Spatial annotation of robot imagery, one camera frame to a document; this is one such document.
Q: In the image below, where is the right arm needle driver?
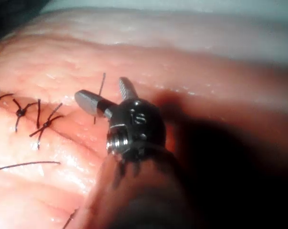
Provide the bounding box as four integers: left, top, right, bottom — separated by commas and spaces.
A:
105, 97, 168, 160

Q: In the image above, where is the right arm needle driver jaw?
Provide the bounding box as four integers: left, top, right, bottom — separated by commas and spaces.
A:
118, 76, 139, 101
74, 89, 117, 118

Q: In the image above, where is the black thread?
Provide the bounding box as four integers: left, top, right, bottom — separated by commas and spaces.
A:
0, 72, 107, 229

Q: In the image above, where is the tissue pad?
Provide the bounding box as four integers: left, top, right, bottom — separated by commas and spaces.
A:
0, 7, 288, 229

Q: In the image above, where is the black stitching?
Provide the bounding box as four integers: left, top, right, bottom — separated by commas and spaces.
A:
0, 88, 64, 151

